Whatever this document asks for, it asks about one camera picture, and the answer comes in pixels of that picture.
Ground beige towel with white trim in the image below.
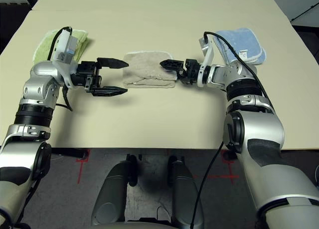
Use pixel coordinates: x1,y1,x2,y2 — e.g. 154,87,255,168
122,50,178,89

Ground black foam floor mats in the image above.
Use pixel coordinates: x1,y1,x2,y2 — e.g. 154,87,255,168
0,1,32,56

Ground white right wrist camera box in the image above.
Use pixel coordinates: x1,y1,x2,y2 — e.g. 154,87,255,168
197,36,215,88

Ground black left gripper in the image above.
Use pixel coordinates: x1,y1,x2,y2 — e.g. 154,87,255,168
70,57,130,97

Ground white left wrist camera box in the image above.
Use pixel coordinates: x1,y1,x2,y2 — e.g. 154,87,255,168
51,29,78,90

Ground folded green towel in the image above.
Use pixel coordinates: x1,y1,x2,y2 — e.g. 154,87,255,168
32,28,90,65

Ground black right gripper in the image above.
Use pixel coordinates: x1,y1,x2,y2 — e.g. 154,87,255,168
159,58,200,86

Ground dark robot waist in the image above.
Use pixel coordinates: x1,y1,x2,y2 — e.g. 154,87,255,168
124,218,185,229

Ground folded blue towel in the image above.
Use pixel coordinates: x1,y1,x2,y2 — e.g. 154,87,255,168
212,27,267,66

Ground grey robot left leg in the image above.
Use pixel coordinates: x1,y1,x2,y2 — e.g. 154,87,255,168
91,154,139,227

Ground black metal rod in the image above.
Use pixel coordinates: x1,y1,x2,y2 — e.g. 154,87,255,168
290,3,319,22

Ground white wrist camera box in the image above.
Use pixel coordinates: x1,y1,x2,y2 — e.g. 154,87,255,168
197,36,215,88
51,29,78,90

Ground grey robot right leg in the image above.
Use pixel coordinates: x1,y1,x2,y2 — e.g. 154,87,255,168
168,155,205,229

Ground grey robot leg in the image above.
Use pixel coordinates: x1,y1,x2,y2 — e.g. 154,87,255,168
168,155,205,229
91,154,139,227

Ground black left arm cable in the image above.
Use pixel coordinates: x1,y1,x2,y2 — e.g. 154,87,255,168
47,26,74,112

